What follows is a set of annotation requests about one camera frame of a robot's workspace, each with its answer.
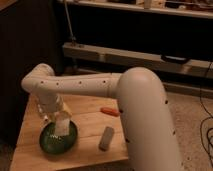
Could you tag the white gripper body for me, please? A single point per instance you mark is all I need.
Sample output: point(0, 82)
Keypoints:
point(49, 102)

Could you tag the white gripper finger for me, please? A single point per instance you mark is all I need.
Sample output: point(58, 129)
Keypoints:
point(67, 110)
point(49, 118)

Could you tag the white sponge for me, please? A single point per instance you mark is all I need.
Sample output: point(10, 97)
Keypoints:
point(62, 124)

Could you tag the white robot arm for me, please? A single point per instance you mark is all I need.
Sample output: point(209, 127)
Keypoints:
point(146, 120)

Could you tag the green ceramic bowl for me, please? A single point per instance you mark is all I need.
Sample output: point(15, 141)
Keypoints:
point(55, 145)

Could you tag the white tube bottle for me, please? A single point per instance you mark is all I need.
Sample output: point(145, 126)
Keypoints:
point(42, 115)

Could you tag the wooden table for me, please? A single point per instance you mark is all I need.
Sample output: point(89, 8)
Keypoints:
point(91, 124)

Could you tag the orange carrot toy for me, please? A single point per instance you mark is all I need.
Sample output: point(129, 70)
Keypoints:
point(110, 111)

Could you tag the grey rectangular block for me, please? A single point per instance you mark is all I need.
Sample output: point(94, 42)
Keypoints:
point(106, 138)

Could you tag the black flat object on shelf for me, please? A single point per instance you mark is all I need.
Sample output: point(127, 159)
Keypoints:
point(177, 60)

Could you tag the wooden shelf unit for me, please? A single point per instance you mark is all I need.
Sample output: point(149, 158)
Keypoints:
point(130, 35)

